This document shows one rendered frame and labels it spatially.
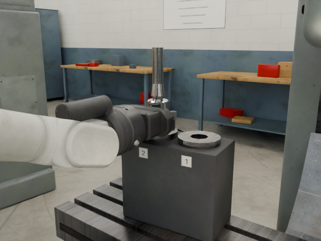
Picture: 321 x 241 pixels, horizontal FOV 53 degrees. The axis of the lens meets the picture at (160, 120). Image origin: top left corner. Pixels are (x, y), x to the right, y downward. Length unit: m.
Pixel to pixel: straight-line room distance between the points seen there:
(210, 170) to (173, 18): 5.23
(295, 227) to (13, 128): 0.69
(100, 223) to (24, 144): 0.38
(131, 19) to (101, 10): 0.81
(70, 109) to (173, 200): 0.30
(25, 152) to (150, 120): 0.26
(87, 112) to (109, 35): 6.29
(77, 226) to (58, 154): 0.37
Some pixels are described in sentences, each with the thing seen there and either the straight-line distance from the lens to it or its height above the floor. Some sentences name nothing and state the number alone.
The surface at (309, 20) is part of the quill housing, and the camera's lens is 0.45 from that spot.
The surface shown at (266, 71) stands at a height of 0.95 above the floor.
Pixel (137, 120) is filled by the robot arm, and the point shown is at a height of 1.18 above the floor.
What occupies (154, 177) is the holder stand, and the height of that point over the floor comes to 1.04.
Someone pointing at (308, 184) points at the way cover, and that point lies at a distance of 0.91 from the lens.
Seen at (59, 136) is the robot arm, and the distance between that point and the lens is 0.45.
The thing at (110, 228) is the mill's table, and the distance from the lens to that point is 0.74.
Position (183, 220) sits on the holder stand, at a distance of 0.69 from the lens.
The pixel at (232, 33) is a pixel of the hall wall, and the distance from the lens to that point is 5.21.
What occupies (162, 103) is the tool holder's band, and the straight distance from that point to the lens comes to 0.68.
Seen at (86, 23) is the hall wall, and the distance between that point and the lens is 7.30.
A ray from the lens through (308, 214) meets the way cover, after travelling 0.89.
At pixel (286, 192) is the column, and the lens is 1.01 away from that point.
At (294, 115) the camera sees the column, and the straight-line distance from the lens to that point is 0.94.
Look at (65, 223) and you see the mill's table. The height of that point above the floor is 0.90.
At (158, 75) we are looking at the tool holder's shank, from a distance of 0.69.
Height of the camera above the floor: 1.32
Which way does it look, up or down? 14 degrees down
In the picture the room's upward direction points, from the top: straight up
